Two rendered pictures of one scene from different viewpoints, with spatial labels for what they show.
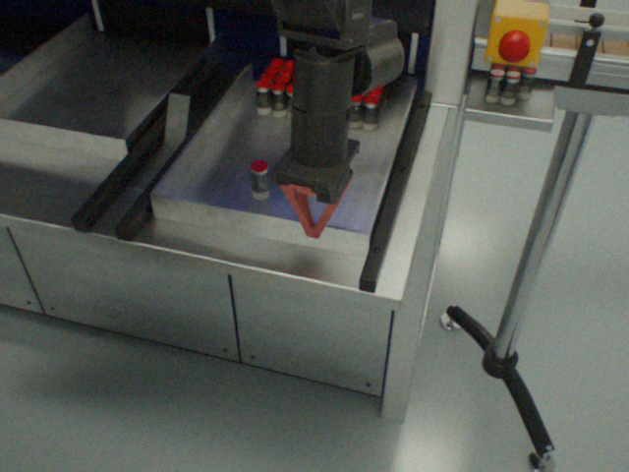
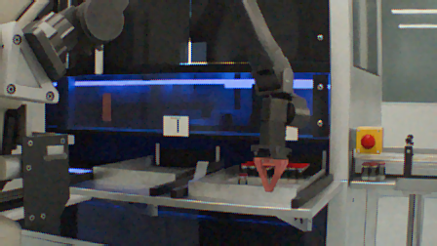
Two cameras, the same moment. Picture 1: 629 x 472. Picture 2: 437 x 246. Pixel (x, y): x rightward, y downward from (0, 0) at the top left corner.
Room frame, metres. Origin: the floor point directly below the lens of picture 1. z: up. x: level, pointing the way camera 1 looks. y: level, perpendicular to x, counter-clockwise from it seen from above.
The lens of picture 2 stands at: (-0.67, -0.02, 1.12)
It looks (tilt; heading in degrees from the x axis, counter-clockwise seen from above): 3 degrees down; 6
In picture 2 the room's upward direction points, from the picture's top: straight up
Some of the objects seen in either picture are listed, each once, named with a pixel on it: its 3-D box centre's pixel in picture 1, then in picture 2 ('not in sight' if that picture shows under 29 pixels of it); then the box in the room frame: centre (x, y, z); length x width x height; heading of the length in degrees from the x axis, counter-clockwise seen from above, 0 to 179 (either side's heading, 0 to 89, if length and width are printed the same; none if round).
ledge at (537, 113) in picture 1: (510, 97); (375, 182); (0.87, -0.31, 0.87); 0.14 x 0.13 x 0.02; 164
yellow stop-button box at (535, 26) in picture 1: (516, 30); (370, 140); (0.83, -0.28, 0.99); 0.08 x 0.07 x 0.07; 164
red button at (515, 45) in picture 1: (514, 45); (368, 141); (0.79, -0.27, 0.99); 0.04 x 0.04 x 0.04; 74
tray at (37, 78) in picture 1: (105, 76); (162, 169); (0.88, 0.32, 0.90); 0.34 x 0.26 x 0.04; 164
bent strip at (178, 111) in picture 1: (160, 140); (192, 176); (0.69, 0.20, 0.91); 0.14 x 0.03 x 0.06; 164
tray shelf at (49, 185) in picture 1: (190, 133); (205, 185); (0.77, 0.18, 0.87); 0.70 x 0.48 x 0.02; 74
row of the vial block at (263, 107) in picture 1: (316, 105); (272, 174); (0.78, 0.00, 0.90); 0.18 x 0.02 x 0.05; 75
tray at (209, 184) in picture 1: (299, 144); (262, 181); (0.70, 0.02, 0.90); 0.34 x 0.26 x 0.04; 164
